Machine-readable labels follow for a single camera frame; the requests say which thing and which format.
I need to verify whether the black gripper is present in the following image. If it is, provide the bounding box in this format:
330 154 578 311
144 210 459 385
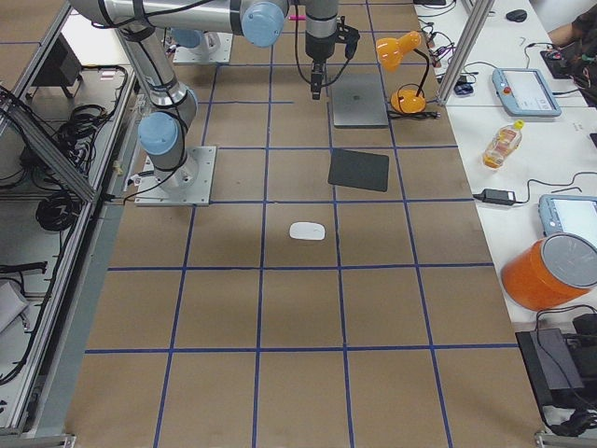
305 33 336 99

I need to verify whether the white computer mouse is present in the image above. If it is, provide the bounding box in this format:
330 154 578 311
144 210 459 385
289 221 326 241

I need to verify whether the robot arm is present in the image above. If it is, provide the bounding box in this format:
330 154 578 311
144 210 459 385
72 1 299 184
171 28 220 51

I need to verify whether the black mousepad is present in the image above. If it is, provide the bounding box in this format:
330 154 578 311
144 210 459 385
327 148 389 192

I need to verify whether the black computer mouse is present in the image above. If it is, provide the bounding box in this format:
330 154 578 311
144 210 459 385
505 9 528 23

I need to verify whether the silver apple laptop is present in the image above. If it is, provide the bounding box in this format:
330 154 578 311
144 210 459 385
331 74 388 129

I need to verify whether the orange desk lamp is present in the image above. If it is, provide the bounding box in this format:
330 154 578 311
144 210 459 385
375 30 428 115

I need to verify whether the yellow oil bottle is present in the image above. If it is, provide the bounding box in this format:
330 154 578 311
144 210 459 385
482 119 525 169

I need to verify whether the blue teach pendant far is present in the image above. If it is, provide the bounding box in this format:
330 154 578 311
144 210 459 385
492 68 562 118

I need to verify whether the blue teach pendant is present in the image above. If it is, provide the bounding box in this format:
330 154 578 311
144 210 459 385
538 194 596 245
492 68 562 118

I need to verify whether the black power adapter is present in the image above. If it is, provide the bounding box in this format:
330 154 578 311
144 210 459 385
473 189 521 206

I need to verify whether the blue teach pendant near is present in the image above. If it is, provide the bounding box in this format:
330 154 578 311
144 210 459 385
538 194 596 245

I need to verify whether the orange cylindrical bin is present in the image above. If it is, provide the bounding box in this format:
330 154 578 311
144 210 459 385
501 232 596 311

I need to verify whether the black lamp power cable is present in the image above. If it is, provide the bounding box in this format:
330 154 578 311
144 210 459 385
387 107 442 120

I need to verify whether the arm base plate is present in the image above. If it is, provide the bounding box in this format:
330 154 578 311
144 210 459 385
172 28 233 64
133 146 216 206

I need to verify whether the aluminium frame post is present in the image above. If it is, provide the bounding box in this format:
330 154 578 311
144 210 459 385
437 0 494 106

